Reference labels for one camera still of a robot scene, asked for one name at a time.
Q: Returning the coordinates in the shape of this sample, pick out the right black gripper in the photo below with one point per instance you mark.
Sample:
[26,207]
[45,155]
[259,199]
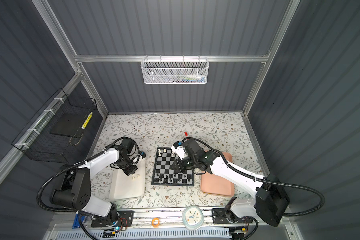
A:
[179,168]

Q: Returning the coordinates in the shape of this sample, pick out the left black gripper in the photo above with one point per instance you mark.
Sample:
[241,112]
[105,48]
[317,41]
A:
[131,170]

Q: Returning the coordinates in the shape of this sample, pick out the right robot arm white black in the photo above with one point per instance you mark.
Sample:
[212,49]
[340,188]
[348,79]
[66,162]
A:
[269,199]

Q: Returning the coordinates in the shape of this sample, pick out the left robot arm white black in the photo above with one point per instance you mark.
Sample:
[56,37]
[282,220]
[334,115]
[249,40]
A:
[69,190]

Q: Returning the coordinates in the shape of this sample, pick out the white chess pieces on board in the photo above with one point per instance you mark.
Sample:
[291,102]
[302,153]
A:
[166,153]

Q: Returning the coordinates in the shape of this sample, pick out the black white chess board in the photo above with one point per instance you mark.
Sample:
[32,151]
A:
[162,165]

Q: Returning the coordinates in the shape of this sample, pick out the black chess pieces on board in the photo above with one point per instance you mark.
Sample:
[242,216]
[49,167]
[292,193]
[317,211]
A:
[173,179]

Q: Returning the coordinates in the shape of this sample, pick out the white plastic tray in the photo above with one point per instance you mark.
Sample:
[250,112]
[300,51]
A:
[124,188]

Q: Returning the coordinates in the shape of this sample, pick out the pink plastic tray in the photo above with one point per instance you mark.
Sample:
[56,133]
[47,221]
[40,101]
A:
[215,185]

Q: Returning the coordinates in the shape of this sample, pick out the mint green alarm clock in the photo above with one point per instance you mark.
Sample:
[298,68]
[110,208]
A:
[193,218]

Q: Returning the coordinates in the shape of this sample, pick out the blue clamp tool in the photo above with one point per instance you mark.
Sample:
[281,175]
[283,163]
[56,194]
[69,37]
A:
[77,221]

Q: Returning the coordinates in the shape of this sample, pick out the black wire basket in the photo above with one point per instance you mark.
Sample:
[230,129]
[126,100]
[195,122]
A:
[56,135]

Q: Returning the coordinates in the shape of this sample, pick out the white wire basket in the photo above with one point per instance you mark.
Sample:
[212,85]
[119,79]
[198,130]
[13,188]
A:
[175,73]

